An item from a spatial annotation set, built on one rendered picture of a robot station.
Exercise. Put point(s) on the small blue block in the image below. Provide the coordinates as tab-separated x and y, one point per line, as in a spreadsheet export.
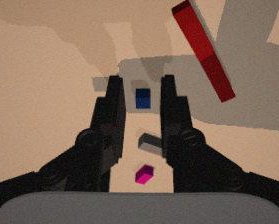
142	98

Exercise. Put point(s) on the grey rectangular block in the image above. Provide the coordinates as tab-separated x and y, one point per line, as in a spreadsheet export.
150	144

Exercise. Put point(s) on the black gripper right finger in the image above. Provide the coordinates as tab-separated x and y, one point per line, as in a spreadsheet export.
200	167

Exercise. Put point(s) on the red rod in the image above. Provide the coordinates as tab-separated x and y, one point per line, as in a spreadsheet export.
192	29

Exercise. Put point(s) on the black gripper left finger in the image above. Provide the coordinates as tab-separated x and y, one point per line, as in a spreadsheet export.
96	150

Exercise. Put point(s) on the magenta block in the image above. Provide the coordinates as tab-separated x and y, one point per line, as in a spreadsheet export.
144	174

